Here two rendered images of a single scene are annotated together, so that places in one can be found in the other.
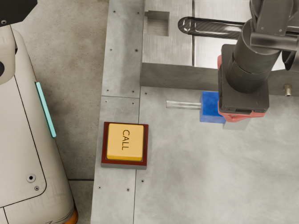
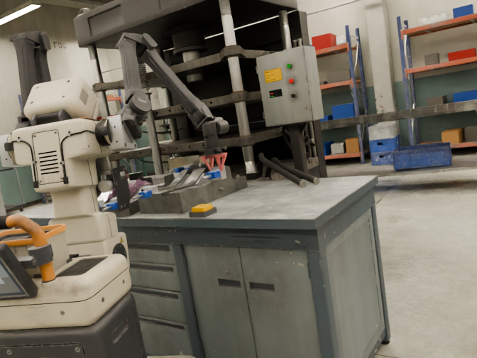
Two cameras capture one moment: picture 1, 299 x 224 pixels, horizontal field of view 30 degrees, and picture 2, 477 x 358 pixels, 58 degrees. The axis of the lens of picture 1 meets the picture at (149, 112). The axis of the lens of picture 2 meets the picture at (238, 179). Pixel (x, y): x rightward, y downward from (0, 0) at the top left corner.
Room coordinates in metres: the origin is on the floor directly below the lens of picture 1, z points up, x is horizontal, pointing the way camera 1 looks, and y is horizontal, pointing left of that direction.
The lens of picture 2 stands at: (-0.87, 1.18, 1.16)
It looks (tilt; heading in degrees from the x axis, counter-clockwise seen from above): 8 degrees down; 312
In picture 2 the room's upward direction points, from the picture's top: 9 degrees counter-clockwise
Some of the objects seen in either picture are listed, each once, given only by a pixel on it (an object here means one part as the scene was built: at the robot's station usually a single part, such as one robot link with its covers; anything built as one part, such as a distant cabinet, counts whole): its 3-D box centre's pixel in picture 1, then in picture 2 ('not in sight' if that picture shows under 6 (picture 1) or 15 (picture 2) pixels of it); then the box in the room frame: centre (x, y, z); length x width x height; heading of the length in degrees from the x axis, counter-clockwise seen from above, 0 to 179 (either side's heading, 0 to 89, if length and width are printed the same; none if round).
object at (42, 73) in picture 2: not in sight; (45, 87); (0.90, 0.29, 1.40); 0.11 x 0.06 x 0.43; 28
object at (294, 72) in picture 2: not in sight; (302, 180); (0.51, -0.93, 0.74); 0.31 x 0.22 x 1.47; 6
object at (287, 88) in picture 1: (287, 90); not in sight; (0.51, -0.24, 0.84); 0.02 x 0.01 x 0.02; 6
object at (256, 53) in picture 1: (264, 46); (210, 129); (0.40, -0.13, 1.12); 0.07 x 0.06 x 0.07; 93
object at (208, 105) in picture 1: (207, 106); (211, 175); (0.40, -0.09, 0.94); 0.13 x 0.05 x 0.05; 96
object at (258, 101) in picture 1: (248, 69); (211, 143); (0.40, -0.13, 1.06); 0.10 x 0.07 x 0.07; 6
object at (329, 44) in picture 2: not in sight; (307, 104); (3.42, -5.93, 1.17); 2.06 x 0.65 x 2.34; 9
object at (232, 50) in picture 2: not in sight; (197, 79); (1.31, -1.02, 1.45); 1.29 x 0.82 x 0.19; 6
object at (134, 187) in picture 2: not in sight; (130, 186); (0.98, -0.09, 0.90); 0.26 x 0.18 x 0.08; 113
